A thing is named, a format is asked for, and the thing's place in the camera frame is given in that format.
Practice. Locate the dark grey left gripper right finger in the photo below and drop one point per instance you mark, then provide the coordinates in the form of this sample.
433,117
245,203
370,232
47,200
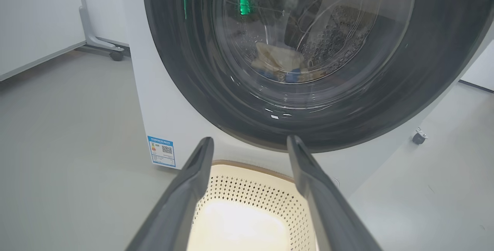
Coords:
324,204

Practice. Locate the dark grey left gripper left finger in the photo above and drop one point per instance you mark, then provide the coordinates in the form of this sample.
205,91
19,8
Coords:
181,204

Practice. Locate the yellow garment with blue trim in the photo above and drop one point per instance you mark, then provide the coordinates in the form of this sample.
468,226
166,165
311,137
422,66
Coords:
278,60

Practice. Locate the black round glass washer door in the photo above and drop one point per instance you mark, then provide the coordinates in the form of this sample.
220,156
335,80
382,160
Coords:
424,69

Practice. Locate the cream perforated laundry basket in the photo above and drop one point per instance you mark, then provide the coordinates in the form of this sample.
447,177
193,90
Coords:
251,212

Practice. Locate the white front-load washing machine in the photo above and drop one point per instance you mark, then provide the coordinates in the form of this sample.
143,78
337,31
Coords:
154,100

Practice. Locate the blue energy label sticker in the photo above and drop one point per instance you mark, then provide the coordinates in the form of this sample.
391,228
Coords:
161,151

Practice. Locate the black caster wheel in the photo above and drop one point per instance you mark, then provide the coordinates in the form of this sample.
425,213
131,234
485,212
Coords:
418,138
116,55

